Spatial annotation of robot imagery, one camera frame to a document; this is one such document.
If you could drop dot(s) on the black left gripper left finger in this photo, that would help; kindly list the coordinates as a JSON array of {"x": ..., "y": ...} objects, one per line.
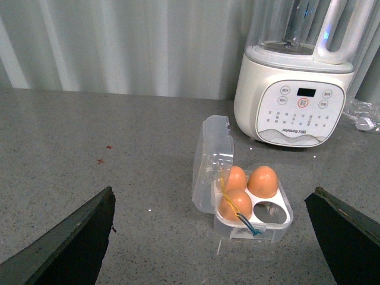
[{"x": 72, "y": 252}]

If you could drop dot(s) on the blue rubber band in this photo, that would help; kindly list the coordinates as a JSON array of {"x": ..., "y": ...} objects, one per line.
[{"x": 248, "y": 224}]

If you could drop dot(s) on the white power cord plug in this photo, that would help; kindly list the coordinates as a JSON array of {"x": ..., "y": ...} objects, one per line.
[{"x": 364, "y": 124}]

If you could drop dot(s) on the brown egg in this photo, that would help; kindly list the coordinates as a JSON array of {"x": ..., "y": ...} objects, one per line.
[
  {"x": 237, "y": 179},
  {"x": 263, "y": 182},
  {"x": 235, "y": 201}
]

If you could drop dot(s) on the clear plastic egg box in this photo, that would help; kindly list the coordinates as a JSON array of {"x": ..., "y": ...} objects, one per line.
[{"x": 212, "y": 164}]

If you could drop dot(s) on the white Joyoung blender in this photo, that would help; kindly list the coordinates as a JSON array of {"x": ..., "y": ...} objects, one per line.
[{"x": 299, "y": 61}]

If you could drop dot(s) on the brown egg back left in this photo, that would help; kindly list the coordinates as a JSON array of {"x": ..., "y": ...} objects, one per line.
[{"x": 237, "y": 179}]

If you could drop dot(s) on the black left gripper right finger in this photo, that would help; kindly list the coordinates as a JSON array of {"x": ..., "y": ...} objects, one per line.
[{"x": 349, "y": 240}]

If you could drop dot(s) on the clear plastic bag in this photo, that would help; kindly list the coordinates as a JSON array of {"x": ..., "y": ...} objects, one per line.
[{"x": 355, "y": 109}]

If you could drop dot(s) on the brown egg front left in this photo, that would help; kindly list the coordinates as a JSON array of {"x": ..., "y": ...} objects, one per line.
[{"x": 235, "y": 201}]

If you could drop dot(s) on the brown egg back right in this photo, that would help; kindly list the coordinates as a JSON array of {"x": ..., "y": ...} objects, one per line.
[{"x": 263, "y": 182}]

